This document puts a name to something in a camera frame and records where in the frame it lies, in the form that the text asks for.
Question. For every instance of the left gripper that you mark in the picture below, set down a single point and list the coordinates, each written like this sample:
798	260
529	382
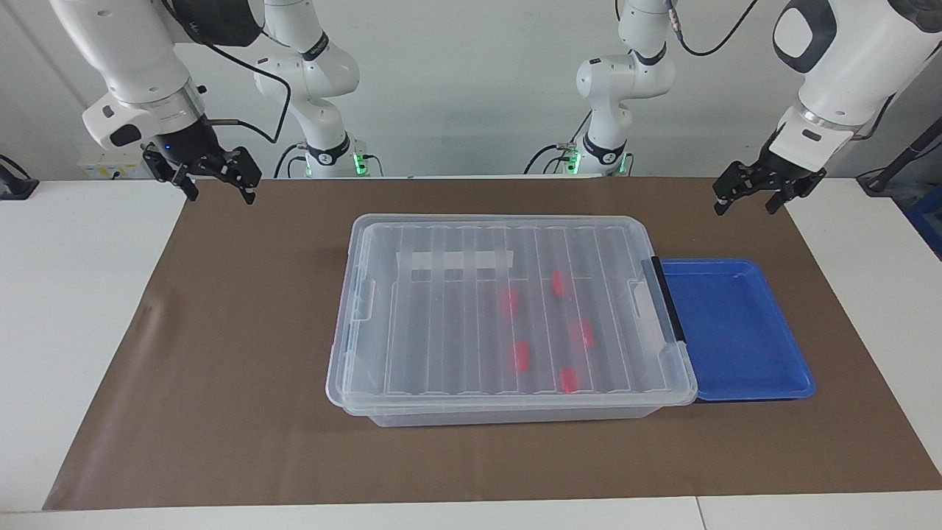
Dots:
784	168

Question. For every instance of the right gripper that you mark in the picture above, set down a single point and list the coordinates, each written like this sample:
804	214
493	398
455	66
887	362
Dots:
185	143

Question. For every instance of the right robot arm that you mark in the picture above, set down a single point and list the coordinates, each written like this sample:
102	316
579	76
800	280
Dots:
132	66

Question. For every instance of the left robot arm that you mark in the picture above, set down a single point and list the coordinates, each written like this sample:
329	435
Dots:
846	66

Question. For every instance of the red block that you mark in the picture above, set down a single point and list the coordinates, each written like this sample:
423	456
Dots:
583	333
558	284
522	356
569	380
509	302

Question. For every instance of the clear plastic box lid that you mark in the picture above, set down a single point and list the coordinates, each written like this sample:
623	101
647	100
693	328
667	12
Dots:
441	331

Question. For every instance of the clear plastic storage box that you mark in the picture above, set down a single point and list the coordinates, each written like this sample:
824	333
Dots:
508	414

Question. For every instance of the white power strip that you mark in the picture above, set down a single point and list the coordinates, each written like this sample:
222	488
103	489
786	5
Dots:
110	169

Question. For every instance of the black stand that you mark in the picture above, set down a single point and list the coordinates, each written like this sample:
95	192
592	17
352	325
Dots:
13	184
901	158

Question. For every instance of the blue plastic tray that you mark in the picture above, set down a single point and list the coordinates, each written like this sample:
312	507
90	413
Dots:
736	331

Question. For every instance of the blue crate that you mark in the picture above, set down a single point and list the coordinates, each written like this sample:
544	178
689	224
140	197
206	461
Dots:
926	221

